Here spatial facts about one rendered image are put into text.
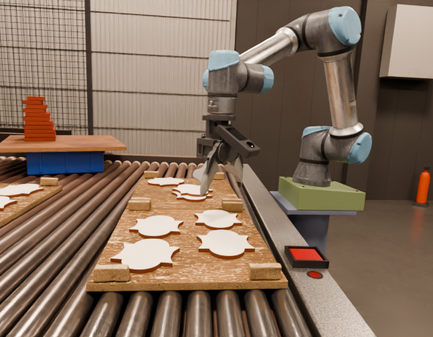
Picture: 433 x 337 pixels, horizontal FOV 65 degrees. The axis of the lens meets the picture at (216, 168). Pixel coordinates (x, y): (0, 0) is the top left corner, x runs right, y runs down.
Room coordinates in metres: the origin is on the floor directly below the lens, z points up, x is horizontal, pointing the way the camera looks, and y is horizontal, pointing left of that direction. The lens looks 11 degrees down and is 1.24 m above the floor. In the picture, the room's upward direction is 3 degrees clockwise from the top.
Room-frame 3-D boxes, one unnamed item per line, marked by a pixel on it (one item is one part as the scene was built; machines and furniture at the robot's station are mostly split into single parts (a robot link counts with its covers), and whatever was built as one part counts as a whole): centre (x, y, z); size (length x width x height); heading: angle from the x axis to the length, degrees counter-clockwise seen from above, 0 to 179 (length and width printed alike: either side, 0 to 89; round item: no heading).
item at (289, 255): (0.69, -0.20, 0.92); 0.08 x 0.08 x 0.02; 3
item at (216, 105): (0.87, -0.01, 1.23); 0.08 x 0.08 x 0.05
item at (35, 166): (1.55, 0.70, 0.97); 0.31 x 0.31 x 0.10; 25
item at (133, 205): (0.92, 0.21, 0.95); 0.06 x 0.02 x 0.03; 96
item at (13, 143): (1.61, 0.73, 1.03); 0.50 x 0.50 x 0.02; 25
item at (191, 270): (0.74, 0.06, 0.93); 0.41 x 0.35 x 0.02; 6
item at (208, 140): (0.87, 0.00, 1.15); 0.09 x 0.08 x 0.12; 47
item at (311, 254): (0.69, -0.20, 0.92); 0.06 x 0.06 x 0.01; 3
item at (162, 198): (1.16, 0.10, 0.93); 0.41 x 0.35 x 0.02; 7
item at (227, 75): (0.87, -0.01, 1.31); 0.09 x 0.08 x 0.11; 129
